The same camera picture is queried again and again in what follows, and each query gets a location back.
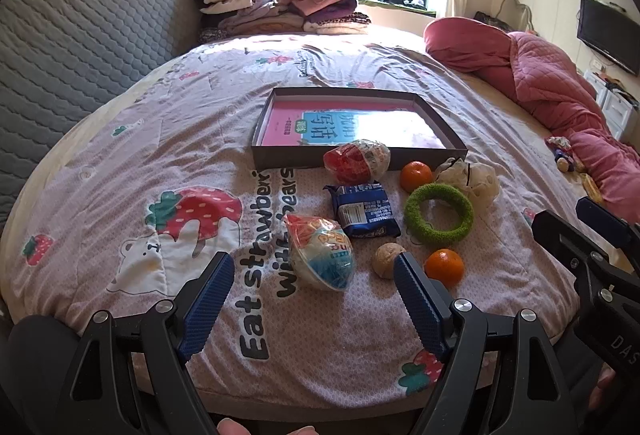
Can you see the blue snack packet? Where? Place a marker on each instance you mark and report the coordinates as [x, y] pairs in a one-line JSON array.
[[362, 210]]

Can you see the red toy egg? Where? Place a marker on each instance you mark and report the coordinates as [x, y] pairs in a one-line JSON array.
[[352, 162]]

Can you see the blue orange toy egg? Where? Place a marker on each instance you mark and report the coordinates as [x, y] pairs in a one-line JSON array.
[[320, 255]]

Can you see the person's left hand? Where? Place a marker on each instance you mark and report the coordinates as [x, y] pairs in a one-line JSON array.
[[232, 427]]

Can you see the yellow packet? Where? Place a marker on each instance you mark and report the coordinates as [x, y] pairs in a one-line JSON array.
[[594, 189]]

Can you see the tangerine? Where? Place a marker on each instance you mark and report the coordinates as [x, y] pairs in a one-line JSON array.
[[445, 267], [415, 176]]

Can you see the strawberry printed blanket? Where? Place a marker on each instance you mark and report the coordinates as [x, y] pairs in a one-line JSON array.
[[175, 125]]

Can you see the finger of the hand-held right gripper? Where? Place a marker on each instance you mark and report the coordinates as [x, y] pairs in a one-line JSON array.
[[602, 220], [560, 232]]

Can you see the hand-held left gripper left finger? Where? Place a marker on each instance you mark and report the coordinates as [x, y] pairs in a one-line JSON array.
[[210, 300]]

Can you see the walnut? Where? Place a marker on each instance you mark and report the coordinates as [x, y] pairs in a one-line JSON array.
[[386, 261]]

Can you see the small colourful toy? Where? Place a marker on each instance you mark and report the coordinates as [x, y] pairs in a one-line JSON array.
[[565, 155]]

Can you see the grey quilted headboard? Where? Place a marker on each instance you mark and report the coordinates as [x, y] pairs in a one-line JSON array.
[[85, 40]]

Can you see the black bag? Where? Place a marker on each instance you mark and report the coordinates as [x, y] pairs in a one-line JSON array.
[[487, 20]]

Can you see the metal chair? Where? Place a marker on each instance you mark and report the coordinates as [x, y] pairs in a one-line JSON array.
[[517, 5]]

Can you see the black television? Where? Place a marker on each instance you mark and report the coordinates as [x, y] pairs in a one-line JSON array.
[[607, 32]]

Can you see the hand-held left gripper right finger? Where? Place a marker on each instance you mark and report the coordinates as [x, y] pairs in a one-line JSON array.
[[417, 300]]

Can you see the pink quilt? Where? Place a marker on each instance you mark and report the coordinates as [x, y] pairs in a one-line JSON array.
[[545, 75]]

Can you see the shallow cardboard box tray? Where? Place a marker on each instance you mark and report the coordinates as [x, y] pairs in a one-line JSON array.
[[280, 157]]

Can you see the white drawer cabinet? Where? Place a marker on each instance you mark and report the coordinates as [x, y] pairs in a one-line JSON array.
[[617, 102]]

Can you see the person's right hand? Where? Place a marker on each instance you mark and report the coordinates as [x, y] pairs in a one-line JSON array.
[[601, 390]]

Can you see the pink pillow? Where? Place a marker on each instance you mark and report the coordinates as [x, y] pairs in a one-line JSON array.
[[465, 42]]

